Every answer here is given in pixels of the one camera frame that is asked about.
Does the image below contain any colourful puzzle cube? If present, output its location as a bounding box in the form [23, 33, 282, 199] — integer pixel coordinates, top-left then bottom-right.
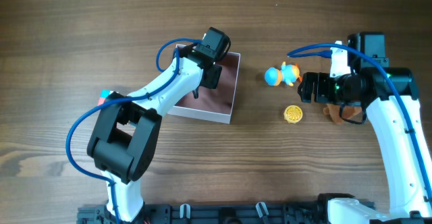
[97, 89, 113, 105]

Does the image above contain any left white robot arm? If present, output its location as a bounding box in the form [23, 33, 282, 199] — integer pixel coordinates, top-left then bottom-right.
[87, 42, 229, 223]

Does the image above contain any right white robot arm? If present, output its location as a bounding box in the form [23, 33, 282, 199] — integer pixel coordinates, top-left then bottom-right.
[287, 32, 431, 223]

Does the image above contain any white box with brown interior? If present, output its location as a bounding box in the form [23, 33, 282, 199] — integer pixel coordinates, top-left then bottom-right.
[168, 52, 241, 124]

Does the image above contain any brown plush toy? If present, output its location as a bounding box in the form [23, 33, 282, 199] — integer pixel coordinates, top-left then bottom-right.
[323, 104, 362, 124]

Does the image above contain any blue and orange duck toy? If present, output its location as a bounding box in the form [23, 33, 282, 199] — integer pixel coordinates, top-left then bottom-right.
[264, 61, 302, 86]

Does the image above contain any yellow round plastic toy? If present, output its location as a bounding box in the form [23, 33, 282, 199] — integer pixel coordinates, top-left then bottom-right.
[283, 105, 303, 123]

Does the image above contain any left blue cable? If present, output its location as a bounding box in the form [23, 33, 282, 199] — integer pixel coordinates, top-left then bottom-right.
[65, 37, 203, 224]

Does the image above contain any blue cable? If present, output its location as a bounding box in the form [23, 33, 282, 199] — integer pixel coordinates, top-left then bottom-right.
[286, 43, 432, 201]
[65, 37, 203, 224]

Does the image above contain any right blue cable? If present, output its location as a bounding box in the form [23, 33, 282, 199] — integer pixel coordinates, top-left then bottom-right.
[286, 43, 432, 201]

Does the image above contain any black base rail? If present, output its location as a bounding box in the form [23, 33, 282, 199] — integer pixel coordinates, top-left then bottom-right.
[76, 202, 375, 224]

